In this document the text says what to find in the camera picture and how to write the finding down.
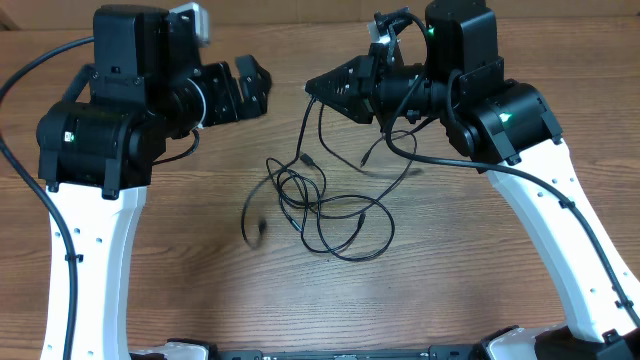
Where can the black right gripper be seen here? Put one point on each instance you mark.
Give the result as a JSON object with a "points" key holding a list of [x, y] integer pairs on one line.
{"points": [[359, 79]]}

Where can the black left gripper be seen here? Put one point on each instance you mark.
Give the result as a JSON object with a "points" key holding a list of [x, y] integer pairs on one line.
{"points": [[219, 82]]}

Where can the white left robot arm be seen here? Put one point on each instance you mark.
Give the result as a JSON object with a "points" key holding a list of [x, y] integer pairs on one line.
{"points": [[99, 145]]}

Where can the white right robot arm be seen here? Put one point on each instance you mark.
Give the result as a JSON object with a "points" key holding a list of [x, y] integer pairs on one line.
{"points": [[446, 65]]}

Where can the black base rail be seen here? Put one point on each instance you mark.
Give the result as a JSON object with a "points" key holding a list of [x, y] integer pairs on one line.
{"points": [[183, 349]]}

